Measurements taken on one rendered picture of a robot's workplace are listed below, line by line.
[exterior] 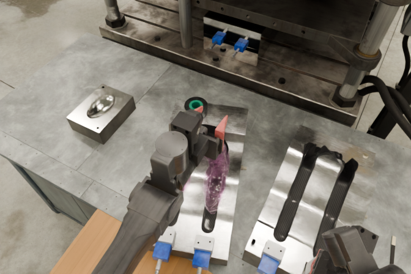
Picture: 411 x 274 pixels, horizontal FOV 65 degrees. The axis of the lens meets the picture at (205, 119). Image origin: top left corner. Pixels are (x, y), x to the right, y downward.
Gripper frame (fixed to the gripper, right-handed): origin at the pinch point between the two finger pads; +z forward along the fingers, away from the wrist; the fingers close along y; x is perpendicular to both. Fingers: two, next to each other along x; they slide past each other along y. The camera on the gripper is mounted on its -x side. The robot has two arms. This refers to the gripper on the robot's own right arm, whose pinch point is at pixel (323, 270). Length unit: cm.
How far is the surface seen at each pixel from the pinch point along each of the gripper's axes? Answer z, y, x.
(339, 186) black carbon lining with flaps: 10.5, 0.5, -23.5
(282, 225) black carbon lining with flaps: 10.3, 10.5, -5.7
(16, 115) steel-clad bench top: 37, 112, 5
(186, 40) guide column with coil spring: 49, 76, -63
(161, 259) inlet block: 9.6, 35.2, 17.9
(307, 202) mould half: 12.1, 6.4, -15.2
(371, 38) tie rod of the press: 8, 10, -73
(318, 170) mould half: 11.2, 7.5, -25.1
